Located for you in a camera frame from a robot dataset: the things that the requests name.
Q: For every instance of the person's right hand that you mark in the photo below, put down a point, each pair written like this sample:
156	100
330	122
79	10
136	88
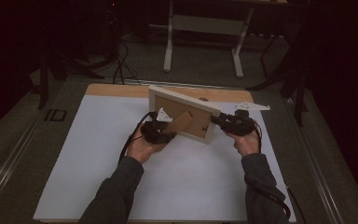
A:
247	144

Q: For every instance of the white desk frame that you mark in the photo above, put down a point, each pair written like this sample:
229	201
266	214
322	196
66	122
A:
205	25

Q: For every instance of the white table sheet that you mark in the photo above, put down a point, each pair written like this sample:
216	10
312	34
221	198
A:
90	140

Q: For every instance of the black metal stand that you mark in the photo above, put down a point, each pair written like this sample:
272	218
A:
43	81
299	99

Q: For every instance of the round table grommet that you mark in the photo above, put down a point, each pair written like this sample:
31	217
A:
203	99

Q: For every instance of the black floor socket plate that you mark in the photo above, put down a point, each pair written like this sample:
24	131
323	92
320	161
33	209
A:
56	115

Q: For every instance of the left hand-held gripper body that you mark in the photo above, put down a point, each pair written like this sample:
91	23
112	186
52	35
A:
154	132

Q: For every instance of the dark equipment rack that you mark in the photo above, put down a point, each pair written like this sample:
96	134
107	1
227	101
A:
111	31

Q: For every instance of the wooden photo frame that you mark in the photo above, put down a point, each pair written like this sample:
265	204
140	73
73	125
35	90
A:
185	110

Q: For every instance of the person's left hand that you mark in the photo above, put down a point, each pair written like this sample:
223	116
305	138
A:
141	149

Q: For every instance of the metal floor rail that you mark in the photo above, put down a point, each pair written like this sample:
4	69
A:
136	82
315	161
9	165

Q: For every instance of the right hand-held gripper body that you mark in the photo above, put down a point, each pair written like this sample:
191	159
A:
240	126

